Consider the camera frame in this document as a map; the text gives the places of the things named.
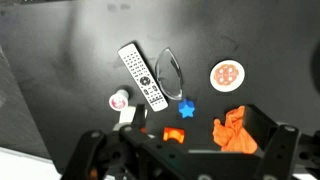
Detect clear safety glasses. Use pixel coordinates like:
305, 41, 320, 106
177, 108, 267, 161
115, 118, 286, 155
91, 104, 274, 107
154, 47, 185, 101

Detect small white pizza plate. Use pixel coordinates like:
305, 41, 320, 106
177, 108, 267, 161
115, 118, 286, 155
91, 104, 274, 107
209, 59, 246, 93

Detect white coffee pod cup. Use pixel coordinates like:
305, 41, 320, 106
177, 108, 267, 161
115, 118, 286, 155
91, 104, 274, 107
108, 88, 130, 112

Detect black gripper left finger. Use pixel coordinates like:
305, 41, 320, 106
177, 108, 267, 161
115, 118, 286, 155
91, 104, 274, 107
61, 103, 149, 180

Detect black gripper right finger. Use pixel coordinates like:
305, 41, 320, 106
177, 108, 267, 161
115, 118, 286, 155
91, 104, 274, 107
244, 104, 320, 180

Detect white remote control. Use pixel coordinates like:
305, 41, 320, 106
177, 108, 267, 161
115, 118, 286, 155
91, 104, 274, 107
117, 42, 169, 113

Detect orange cloth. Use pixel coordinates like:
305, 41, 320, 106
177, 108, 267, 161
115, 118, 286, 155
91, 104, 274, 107
212, 105, 259, 155

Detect orange arch block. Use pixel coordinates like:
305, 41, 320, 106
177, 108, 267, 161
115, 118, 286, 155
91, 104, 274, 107
162, 126, 186, 145

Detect blue star block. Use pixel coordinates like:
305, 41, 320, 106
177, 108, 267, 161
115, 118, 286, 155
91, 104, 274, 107
177, 97, 197, 120

